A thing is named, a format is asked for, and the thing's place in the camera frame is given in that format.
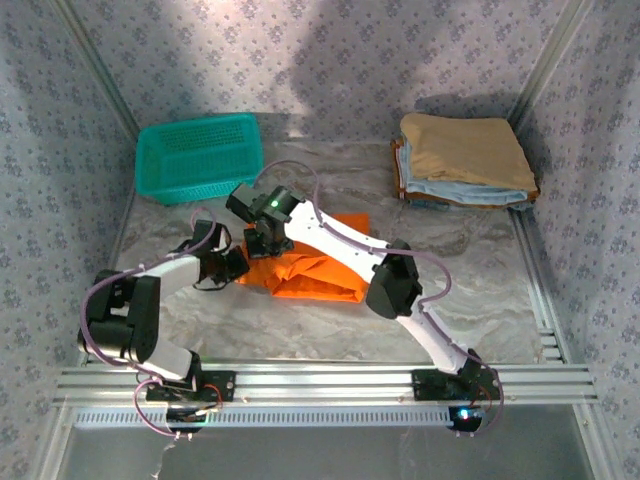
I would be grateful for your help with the orange trousers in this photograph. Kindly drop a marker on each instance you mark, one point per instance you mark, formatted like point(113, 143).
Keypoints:
point(310, 280)

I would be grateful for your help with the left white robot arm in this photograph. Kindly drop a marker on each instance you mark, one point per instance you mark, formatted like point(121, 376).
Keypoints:
point(170, 270)

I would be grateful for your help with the brown folded trousers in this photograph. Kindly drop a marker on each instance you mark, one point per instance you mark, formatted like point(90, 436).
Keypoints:
point(397, 185)

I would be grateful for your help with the light blue folded trousers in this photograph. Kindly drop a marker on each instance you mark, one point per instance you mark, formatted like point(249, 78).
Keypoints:
point(460, 192)

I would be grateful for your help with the tan folded trousers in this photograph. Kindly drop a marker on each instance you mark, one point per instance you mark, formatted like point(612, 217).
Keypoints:
point(465, 145)

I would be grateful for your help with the blue denim folded trousers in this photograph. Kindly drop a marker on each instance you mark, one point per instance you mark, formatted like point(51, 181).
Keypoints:
point(522, 205)

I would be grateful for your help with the teal plastic basket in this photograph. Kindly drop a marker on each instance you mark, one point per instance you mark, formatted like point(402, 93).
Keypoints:
point(200, 150)

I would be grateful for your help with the left base controller board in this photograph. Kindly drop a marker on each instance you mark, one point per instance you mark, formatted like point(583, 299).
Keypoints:
point(185, 416)

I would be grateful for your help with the base controller board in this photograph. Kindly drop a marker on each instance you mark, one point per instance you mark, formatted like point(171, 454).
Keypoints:
point(465, 417)
point(185, 416)

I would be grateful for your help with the right base controller board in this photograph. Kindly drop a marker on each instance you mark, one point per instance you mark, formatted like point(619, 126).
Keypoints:
point(465, 417)

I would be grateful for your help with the aluminium table side rail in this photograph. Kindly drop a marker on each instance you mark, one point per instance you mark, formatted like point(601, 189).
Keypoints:
point(530, 260)
point(122, 225)

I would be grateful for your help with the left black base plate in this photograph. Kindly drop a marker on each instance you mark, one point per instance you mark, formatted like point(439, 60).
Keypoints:
point(225, 385)

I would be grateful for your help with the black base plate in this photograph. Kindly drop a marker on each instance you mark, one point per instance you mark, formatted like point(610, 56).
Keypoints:
point(425, 385)
point(225, 385)

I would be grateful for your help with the long aluminium base rail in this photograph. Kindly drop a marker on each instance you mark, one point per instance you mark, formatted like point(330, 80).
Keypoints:
point(325, 382)

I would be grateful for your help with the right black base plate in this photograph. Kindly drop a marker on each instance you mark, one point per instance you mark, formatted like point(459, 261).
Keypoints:
point(425, 385)

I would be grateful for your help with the aluminium upright frame post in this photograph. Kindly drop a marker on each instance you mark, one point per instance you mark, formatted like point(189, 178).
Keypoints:
point(95, 65)
point(550, 55)

